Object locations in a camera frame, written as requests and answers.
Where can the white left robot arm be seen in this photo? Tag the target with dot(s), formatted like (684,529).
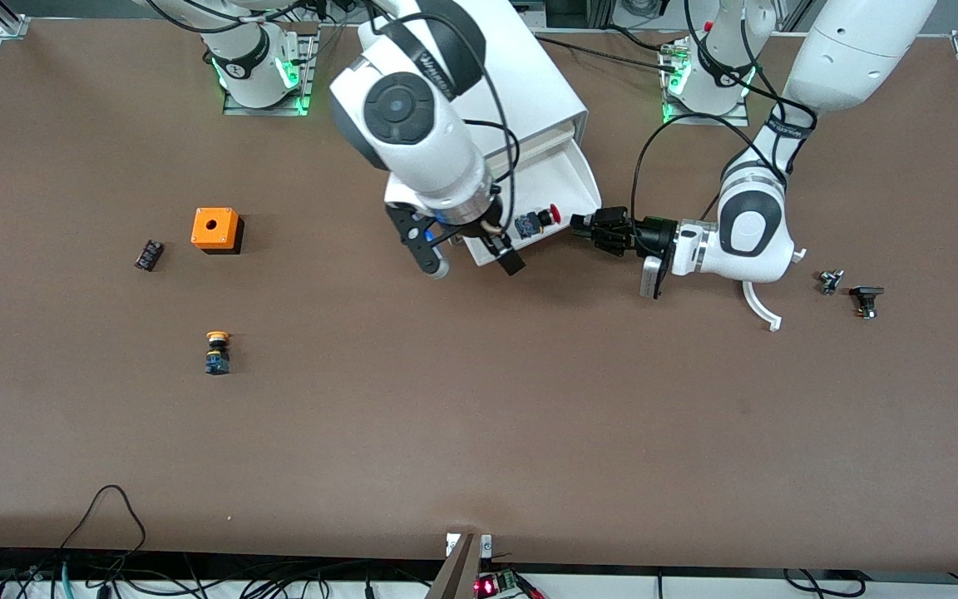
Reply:
(853,50)

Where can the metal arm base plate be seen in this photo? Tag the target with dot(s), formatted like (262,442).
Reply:
(737,121)
(234,106)

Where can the grey mounting post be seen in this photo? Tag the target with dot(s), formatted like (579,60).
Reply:
(458,574)

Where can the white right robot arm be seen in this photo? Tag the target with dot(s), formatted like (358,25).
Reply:
(421,141)

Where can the small black switch component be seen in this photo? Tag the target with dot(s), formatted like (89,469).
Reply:
(866,293)

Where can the white curved plastic arc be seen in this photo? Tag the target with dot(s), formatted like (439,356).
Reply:
(766,314)

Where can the small grey metal component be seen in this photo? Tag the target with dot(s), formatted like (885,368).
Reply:
(829,281)

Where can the small aluminium bracket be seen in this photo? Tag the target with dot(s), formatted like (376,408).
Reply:
(486,545)

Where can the yellow button blue base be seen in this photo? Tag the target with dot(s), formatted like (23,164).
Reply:
(217,358)

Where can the orange box with hole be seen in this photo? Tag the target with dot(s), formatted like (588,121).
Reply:
(213,226)

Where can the circuit board red light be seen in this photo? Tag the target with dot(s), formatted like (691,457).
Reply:
(500,582)

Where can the white drawer cabinet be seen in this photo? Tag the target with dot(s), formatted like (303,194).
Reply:
(537,75)

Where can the small black red component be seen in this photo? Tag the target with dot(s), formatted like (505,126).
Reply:
(149,254)

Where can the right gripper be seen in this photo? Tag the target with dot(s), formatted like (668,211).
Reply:
(493,239)

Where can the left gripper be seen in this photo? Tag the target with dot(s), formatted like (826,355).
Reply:
(652,235)

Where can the red push button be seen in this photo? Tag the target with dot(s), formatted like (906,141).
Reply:
(541,220)

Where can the white drawer tray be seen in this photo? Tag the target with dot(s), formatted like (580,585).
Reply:
(562,179)
(554,137)

